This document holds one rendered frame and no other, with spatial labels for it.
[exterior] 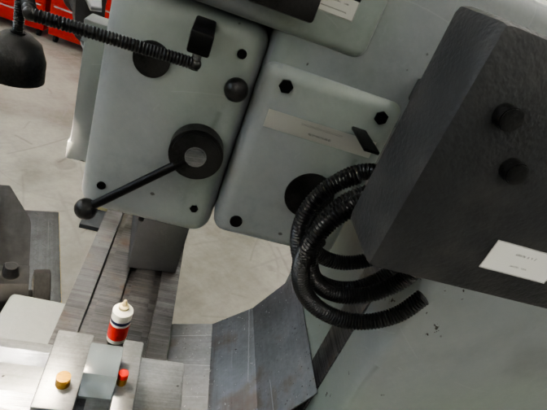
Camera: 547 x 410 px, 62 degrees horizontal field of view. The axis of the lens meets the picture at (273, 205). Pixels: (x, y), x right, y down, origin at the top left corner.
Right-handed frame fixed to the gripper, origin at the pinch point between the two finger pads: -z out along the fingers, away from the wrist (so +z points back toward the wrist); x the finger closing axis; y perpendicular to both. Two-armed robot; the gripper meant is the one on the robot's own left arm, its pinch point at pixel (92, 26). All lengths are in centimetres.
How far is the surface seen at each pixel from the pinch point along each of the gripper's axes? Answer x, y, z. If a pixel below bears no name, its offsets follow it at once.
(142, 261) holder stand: -46, 11, -26
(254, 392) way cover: -38, 25, -66
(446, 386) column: -6, 42, -81
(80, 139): 1.7, -6.1, -34.0
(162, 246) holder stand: -41, 15, -26
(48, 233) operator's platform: -119, -5, 38
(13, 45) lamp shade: 14.2, -14.0, -30.3
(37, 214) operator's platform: -122, -9, 51
